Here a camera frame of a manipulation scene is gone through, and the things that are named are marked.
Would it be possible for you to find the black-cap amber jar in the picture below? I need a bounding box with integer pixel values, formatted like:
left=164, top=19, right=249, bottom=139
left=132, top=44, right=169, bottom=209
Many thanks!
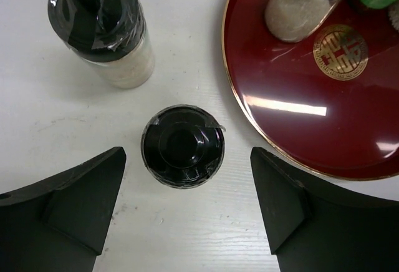
left=140, top=104, right=225, bottom=189

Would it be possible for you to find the chrome-top salt shaker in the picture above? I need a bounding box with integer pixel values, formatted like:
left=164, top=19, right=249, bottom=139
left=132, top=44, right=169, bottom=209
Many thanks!
left=264, top=0, right=341, bottom=42

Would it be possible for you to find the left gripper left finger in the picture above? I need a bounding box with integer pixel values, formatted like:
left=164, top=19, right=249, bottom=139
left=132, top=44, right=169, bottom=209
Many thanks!
left=1, top=147, right=126, bottom=271

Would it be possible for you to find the red round tray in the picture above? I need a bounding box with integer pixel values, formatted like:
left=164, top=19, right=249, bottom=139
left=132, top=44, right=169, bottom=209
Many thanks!
left=222, top=0, right=398, bottom=180

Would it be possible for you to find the black-lid spice jar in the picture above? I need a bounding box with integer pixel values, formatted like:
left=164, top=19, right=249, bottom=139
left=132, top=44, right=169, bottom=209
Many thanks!
left=47, top=0, right=155, bottom=89

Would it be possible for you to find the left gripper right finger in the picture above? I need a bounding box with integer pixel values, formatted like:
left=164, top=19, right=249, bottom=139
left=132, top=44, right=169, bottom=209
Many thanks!
left=250, top=147, right=398, bottom=271

